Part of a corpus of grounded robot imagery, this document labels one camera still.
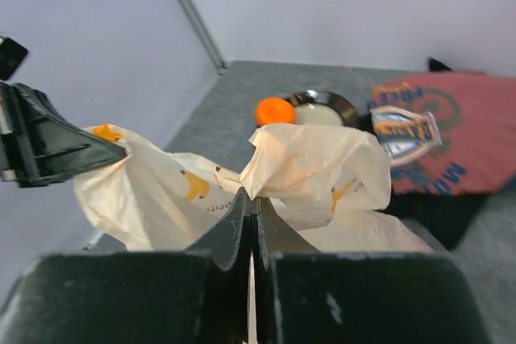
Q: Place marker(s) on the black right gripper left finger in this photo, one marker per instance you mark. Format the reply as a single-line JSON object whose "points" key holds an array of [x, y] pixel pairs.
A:
{"points": [[198, 295]]}

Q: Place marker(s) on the beige banana print plastic bag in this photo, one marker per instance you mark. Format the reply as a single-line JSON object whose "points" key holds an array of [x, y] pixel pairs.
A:
{"points": [[329, 183]]}

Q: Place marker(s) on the black fruit plate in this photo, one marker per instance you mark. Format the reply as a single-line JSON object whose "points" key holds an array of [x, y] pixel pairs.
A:
{"points": [[317, 107]]}

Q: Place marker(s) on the orange fruit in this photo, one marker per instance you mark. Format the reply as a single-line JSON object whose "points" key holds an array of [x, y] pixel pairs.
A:
{"points": [[274, 110]]}

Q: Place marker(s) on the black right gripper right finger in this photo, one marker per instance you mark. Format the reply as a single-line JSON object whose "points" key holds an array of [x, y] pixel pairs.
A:
{"points": [[306, 296]]}

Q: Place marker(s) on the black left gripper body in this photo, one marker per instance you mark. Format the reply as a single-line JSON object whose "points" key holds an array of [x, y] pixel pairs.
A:
{"points": [[19, 115]]}

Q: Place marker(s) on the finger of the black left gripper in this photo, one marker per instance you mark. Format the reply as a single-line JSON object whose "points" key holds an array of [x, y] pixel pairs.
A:
{"points": [[53, 150]]}

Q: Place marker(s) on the left aluminium frame post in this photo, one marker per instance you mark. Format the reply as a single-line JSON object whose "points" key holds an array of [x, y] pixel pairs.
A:
{"points": [[199, 27]]}

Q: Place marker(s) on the red printed folded t-shirt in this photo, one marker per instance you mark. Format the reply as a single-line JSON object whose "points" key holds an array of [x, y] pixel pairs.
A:
{"points": [[447, 134]]}

